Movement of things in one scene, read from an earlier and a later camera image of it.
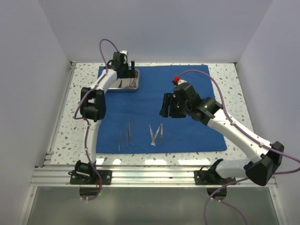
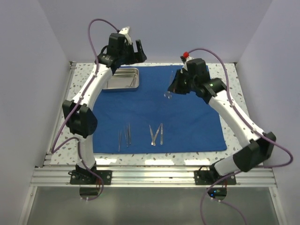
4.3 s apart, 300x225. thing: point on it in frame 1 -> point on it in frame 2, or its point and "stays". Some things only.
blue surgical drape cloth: x=132 y=123 stays
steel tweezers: x=129 y=133 stays
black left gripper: x=130 y=73 -> x=136 y=57
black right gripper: x=169 y=99 -> x=175 y=86
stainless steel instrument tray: x=126 y=84 stays
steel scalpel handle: x=161 y=133 stays
